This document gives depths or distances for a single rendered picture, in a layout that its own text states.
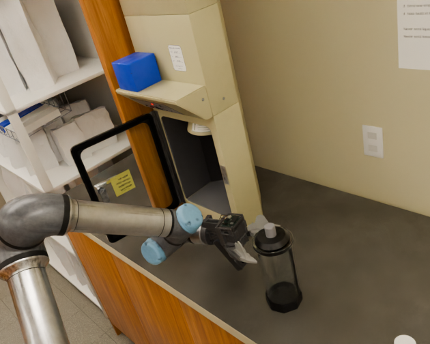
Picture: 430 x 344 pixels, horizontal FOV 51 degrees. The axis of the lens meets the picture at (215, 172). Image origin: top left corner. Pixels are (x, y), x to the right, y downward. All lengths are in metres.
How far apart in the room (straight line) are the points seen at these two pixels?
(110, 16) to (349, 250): 1.06
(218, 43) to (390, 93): 0.55
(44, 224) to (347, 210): 1.03
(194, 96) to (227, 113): 0.15
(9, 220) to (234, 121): 0.72
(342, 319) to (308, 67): 0.83
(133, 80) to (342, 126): 0.73
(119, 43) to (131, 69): 0.20
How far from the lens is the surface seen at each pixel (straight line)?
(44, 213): 1.05
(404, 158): 1.59
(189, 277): 1.52
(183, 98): 1.28
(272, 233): 1.19
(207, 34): 1.32
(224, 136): 1.41
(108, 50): 1.57
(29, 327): 1.10
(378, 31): 1.45
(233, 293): 1.42
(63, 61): 2.61
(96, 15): 1.55
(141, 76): 1.43
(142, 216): 1.14
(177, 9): 1.31
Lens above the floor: 1.93
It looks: 29 degrees down
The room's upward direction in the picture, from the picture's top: 15 degrees counter-clockwise
